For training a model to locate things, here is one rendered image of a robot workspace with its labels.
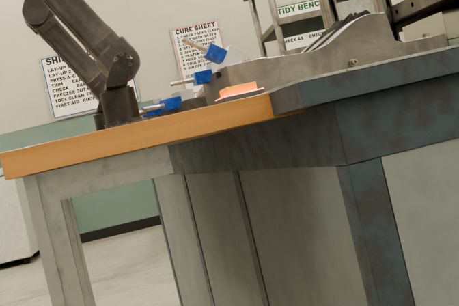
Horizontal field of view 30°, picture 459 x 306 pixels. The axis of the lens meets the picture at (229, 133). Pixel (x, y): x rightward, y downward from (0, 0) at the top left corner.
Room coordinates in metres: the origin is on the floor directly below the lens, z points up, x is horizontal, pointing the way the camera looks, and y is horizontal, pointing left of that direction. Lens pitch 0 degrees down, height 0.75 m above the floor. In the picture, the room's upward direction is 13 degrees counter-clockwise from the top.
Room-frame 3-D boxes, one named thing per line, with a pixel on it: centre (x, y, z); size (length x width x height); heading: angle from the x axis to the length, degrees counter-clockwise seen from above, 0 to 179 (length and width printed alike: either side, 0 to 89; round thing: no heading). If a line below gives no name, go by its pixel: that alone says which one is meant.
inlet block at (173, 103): (2.08, 0.13, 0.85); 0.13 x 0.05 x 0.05; 121
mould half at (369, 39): (1.95, -0.24, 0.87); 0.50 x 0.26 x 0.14; 104
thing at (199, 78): (1.94, 0.04, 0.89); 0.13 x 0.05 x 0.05; 104
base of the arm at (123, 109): (1.54, 0.18, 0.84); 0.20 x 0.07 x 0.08; 10
